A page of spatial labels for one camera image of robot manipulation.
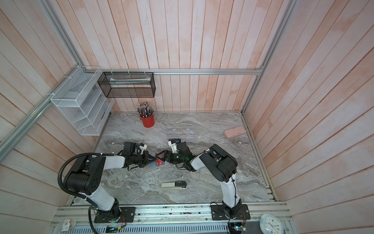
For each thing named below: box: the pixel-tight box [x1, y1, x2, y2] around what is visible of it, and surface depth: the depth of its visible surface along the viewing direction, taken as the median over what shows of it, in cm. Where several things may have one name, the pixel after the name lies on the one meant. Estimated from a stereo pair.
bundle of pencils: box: [135, 101, 155, 118], surface depth 103 cm
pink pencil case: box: [223, 125, 247, 139], surface depth 109 cm
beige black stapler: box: [161, 180, 188, 190], surface depth 83 cm
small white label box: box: [60, 218, 73, 232], surface depth 70 cm
